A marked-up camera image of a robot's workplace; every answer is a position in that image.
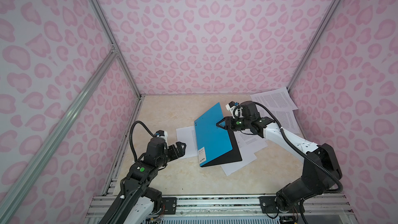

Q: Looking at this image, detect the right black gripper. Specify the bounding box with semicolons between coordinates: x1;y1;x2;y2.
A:
216;116;252;131

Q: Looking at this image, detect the printed paper sheet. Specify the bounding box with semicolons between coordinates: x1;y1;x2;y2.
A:
221;132;267;176
176;126;198;159

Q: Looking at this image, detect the blue black file folder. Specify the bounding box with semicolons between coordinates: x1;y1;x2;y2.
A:
194;103;243;168

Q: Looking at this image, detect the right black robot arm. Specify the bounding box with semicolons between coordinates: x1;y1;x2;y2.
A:
216;101;344;213

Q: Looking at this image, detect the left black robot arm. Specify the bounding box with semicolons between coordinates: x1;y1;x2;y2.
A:
100;136;186;224

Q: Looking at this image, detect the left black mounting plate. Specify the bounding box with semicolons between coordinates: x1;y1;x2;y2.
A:
153;197;177;215

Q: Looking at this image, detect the black mounting plate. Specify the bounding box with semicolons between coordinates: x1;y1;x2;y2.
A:
259;196;301;215
153;197;177;215

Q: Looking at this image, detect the printed paper sheet far corner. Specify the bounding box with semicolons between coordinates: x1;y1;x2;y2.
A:
250;87;298;111

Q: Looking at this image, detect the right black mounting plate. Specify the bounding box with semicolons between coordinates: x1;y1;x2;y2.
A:
259;196;301;215

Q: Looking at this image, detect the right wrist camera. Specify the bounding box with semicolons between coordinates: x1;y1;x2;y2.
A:
226;101;239;112

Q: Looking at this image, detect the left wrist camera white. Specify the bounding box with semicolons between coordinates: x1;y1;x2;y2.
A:
154;130;168;141

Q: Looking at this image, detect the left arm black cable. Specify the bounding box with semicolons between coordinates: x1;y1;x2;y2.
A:
129;120;156;162

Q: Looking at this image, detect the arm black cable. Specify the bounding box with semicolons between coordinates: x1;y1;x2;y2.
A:
129;120;156;162
233;101;344;194

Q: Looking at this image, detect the printed paper sheet right wall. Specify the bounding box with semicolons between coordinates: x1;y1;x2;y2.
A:
272;111;301;134

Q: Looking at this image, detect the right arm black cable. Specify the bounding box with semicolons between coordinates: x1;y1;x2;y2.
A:
233;101;344;194

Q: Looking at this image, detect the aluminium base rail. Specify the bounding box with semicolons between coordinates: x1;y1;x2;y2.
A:
83;193;358;224

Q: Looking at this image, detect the aluminium frame strut diagonal left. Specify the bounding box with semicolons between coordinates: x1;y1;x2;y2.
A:
1;51;119;224

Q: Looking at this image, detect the aluminium frame post back right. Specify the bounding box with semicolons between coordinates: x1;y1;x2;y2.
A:
287;0;344;94

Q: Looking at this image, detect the aluminium frame post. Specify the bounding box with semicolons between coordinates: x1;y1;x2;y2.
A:
88;0;142;100
287;0;344;94

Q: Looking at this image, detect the aluminium frame post back left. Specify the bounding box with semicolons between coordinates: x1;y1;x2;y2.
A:
88;0;142;100

